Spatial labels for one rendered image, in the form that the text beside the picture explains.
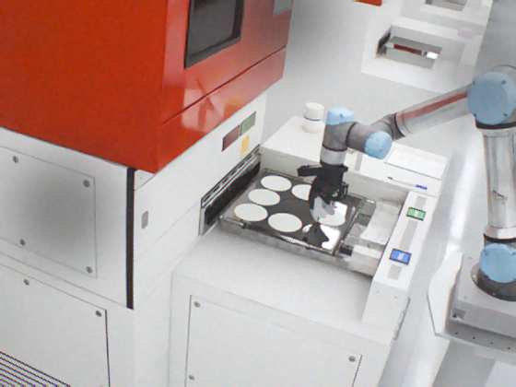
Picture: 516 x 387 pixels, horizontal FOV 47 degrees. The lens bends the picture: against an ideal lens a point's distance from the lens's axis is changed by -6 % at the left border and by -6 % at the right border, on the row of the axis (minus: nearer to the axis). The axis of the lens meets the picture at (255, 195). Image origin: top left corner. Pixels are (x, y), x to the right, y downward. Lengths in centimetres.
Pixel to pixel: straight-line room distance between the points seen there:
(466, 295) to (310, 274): 45
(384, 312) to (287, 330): 27
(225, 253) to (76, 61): 76
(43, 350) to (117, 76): 96
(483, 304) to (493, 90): 60
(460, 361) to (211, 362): 76
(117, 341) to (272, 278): 46
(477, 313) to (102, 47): 118
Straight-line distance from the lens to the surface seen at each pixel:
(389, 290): 162
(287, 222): 188
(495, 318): 178
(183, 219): 173
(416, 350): 294
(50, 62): 145
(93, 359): 186
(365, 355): 168
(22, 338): 202
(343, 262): 186
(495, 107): 150
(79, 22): 137
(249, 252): 187
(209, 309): 178
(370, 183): 210
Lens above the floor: 188
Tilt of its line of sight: 29 degrees down
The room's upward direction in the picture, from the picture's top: 7 degrees clockwise
